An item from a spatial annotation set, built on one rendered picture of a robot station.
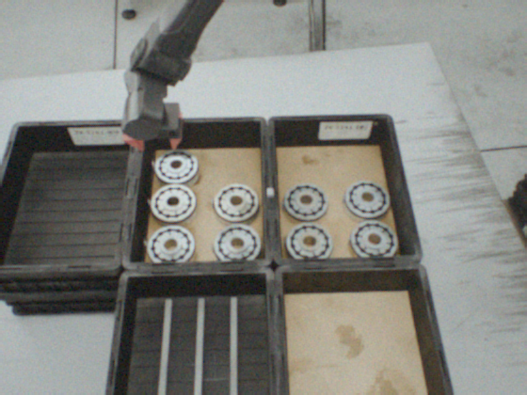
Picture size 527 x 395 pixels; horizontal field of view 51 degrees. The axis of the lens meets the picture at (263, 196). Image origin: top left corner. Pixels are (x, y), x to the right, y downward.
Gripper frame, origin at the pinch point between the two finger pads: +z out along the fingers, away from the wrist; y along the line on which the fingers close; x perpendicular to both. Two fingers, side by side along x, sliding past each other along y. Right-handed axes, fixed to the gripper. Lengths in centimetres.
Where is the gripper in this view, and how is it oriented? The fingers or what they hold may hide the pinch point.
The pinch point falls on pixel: (158, 146)
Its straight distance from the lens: 110.1
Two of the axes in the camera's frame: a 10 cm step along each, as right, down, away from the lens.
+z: -0.1, 5.2, 8.5
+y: 10.0, -0.2, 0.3
